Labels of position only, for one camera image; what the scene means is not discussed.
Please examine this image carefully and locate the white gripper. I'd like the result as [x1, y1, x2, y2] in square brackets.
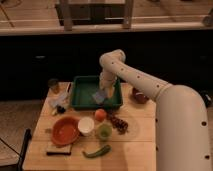
[99, 71, 117, 98]

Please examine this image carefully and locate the grey-blue sponge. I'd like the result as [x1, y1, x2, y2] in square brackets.
[92, 90, 107, 104]

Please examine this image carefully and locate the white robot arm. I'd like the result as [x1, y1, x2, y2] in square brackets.
[99, 49, 213, 171]

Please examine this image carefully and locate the green plastic tray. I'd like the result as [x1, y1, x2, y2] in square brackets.
[70, 75, 123, 110]

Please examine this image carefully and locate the dark rectangular sponge block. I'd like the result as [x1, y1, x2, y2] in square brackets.
[46, 142, 72, 155]

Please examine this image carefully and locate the orange fruit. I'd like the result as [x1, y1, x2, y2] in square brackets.
[94, 109, 107, 122]

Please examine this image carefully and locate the red apple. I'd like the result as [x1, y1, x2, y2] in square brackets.
[132, 88, 149, 104]

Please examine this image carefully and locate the dark grape bunch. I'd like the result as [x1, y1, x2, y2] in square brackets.
[107, 114, 128, 134]

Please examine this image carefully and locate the white cup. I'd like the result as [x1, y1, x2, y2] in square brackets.
[78, 117, 95, 136]

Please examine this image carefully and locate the green cup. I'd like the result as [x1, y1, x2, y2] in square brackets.
[96, 124, 112, 141]

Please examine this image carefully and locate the crumpled plastic bag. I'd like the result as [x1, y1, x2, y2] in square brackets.
[48, 92, 68, 108]

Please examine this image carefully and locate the glass jar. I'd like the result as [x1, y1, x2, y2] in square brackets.
[48, 78, 60, 94]

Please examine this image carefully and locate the green chili pepper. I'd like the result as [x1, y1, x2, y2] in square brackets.
[82, 145, 111, 158]

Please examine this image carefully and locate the orange bowl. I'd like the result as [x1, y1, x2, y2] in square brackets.
[51, 116, 80, 147]

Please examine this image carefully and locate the dark blue device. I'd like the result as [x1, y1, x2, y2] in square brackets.
[200, 91, 212, 107]

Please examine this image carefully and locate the wooden chair frame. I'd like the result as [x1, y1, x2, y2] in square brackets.
[54, 0, 134, 32]

